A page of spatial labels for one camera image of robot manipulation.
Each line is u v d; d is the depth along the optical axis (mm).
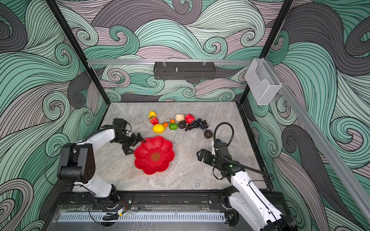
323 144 516
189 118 1035
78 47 873
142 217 697
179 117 1039
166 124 1037
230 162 581
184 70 949
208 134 952
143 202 744
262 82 776
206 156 713
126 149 797
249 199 451
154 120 1037
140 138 843
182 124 1006
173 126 1005
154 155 916
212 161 719
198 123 1021
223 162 610
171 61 946
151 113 1078
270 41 835
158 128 1005
